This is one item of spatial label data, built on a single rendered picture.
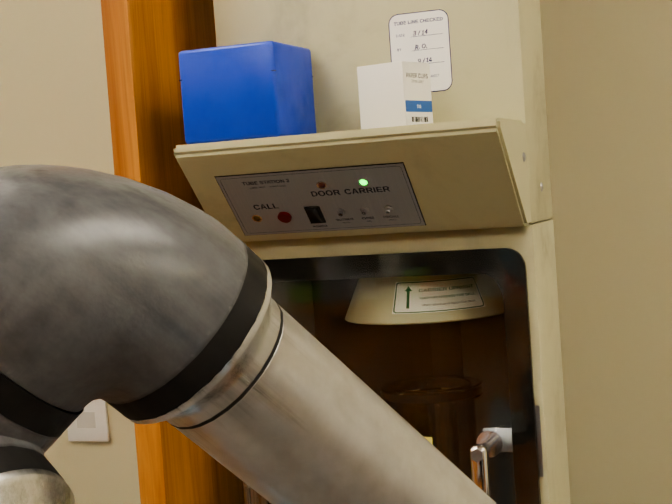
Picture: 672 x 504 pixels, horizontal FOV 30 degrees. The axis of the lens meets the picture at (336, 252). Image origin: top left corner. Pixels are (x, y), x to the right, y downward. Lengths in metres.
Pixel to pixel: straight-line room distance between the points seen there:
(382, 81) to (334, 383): 0.61
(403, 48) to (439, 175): 0.16
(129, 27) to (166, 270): 0.76
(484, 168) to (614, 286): 0.54
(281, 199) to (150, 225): 0.69
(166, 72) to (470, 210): 0.36
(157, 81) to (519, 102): 0.37
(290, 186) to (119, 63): 0.22
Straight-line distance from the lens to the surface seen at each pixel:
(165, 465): 1.29
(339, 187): 1.19
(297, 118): 1.22
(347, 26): 1.27
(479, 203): 1.18
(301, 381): 0.58
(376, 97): 1.17
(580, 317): 1.66
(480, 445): 1.20
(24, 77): 1.96
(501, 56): 1.23
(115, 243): 0.52
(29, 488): 0.52
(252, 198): 1.23
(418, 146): 1.13
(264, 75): 1.19
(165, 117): 1.32
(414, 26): 1.25
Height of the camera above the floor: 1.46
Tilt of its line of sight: 3 degrees down
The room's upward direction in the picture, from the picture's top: 4 degrees counter-clockwise
